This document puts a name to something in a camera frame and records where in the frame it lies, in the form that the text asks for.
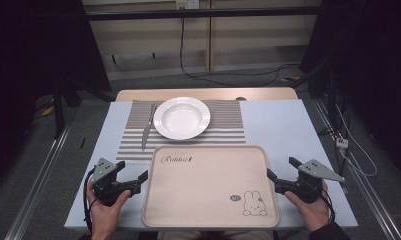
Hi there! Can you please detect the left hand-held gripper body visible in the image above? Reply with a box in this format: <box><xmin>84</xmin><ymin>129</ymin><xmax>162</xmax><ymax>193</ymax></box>
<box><xmin>89</xmin><ymin>157</ymin><xmax>143</xmax><ymax>207</ymax></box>

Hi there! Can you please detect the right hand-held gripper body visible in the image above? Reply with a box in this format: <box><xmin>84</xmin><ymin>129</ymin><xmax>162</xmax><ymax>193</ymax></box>
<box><xmin>274</xmin><ymin>158</ymin><xmax>346</xmax><ymax>204</ymax></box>

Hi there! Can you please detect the person's right hand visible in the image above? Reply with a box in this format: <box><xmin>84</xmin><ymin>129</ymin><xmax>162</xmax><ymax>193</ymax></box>
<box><xmin>283</xmin><ymin>181</ymin><xmax>331</xmax><ymax>233</ymax></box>

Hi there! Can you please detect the person's left hand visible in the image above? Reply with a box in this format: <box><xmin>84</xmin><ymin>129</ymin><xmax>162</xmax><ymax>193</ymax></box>
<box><xmin>87</xmin><ymin>189</ymin><xmax>132</xmax><ymax>234</ymax></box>

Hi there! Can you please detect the grey striped placemat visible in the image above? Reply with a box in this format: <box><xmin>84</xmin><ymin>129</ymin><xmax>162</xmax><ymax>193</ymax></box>
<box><xmin>115</xmin><ymin>99</ymin><xmax>247</xmax><ymax>162</ymax></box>

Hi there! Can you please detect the silver table knife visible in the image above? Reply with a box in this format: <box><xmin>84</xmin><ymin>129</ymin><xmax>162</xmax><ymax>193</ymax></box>
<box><xmin>141</xmin><ymin>102</ymin><xmax>157</xmax><ymax>152</ymax></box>

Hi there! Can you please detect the white power strip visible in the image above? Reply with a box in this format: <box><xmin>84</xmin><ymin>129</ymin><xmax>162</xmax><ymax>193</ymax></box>
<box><xmin>335</xmin><ymin>136</ymin><xmax>350</xmax><ymax>150</ymax></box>

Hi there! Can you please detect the beige tray with rabbit print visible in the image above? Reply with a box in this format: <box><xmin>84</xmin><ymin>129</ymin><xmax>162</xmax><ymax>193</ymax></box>
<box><xmin>141</xmin><ymin>144</ymin><xmax>280</xmax><ymax>229</ymax></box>

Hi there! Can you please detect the white deep plate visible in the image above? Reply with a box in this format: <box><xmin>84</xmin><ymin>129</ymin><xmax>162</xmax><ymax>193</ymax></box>
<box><xmin>152</xmin><ymin>96</ymin><xmax>211</xmax><ymax>141</ymax></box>

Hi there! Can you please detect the black metal stand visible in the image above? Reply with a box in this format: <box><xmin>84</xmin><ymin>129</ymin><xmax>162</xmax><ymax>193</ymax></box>
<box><xmin>51</xmin><ymin>74</ymin><xmax>116</xmax><ymax>140</ymax></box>

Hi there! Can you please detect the light wooden table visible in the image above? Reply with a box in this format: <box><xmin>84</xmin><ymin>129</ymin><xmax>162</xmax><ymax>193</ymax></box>
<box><xmin>115</xmin><ymin>86</ymin><xmax>300</xmax><ymax>103</ymax></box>

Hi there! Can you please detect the black curtain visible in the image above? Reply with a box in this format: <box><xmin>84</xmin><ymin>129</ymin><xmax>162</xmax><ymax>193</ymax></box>
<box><xmin>299</xmin><ymin>0</ymin><xmax>401</xmax><ymax>181</ymax></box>
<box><xmin>0</xmin><ymin>0</ymin><xmax>112</xmax><ymax>192</ymax></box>

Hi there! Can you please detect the black horizontal bar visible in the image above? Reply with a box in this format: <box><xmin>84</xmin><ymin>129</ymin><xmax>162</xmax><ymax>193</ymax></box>
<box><xmin>85</xmin><ymin>5</ymin><xmax>322</xmax><ymax>22</ymax></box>

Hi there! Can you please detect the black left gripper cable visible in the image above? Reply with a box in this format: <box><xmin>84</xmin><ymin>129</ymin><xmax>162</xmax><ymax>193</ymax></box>
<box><xmin>82</xmin><ymin>167</ymin><xmax>98</xmax><ymax>234</ymax></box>

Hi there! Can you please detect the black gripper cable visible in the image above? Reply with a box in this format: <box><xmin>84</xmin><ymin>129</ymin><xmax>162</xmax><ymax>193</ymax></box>
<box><xmin>82</xmin><ymin>167</ymin><xmax>98</xmax><ymax>234</ymax></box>
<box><xmin>321</xmin><ymin>188</ymin><xmax>337</xmax><ymax>225</ymax></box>

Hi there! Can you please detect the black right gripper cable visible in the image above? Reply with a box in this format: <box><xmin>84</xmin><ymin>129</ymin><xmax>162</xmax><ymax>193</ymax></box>
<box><xmin>321</xmin><ymin>188</ymin><xmax>337</xmax><ymax>225</ymax></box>

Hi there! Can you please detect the metal floor rail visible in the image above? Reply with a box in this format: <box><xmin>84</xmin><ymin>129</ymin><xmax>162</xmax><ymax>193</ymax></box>
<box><xmin>3</xmin><ymin>125</ymin><xmax>72</xmax><ymax>240</ymax></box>
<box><xmin>311</xmin><ymin>99</ymin><xmax>401</xmax><ymax>240</ymax></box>

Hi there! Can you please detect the white cable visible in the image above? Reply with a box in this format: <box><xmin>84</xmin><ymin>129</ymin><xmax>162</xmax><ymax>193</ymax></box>
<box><xmin>334</xmin><ymin>103</ymin><xmax>379</xmax><ymax>178</ymax></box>

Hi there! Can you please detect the black wall cable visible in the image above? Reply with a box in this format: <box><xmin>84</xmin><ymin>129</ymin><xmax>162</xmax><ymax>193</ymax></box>
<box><xmin>179</xmin><ymin>17</ymin><xmax>302</xmax><ymax>88</ymax></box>

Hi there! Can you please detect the white wall outlet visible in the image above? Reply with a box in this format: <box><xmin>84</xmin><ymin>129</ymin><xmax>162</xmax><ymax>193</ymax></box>
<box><xmin>175</xmin><ymin>0</ymin><xmax>201</xmax><ymax>11</ymax></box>

